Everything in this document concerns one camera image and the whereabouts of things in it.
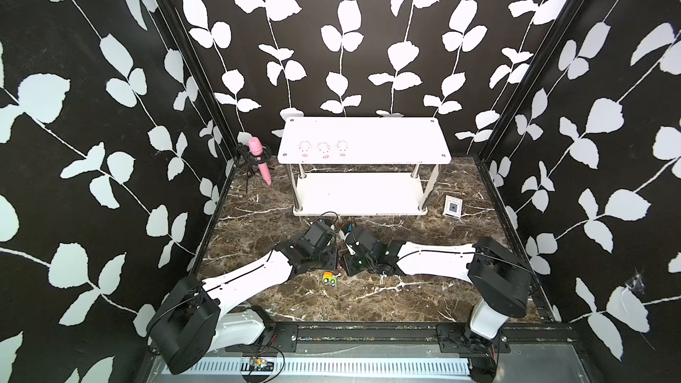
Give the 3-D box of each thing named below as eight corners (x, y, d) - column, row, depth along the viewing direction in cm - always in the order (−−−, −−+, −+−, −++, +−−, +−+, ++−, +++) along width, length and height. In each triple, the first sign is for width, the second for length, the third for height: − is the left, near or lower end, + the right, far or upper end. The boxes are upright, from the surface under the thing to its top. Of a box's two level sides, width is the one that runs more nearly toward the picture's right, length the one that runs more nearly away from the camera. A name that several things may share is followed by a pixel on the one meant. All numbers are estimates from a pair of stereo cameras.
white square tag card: (442, 215, 103) (444, 212, 102) (445, 197, 109) (446, 194, 107) (459, 219, 102) (461, 216, 100) (461, 202, 108) (463, 198, 106)
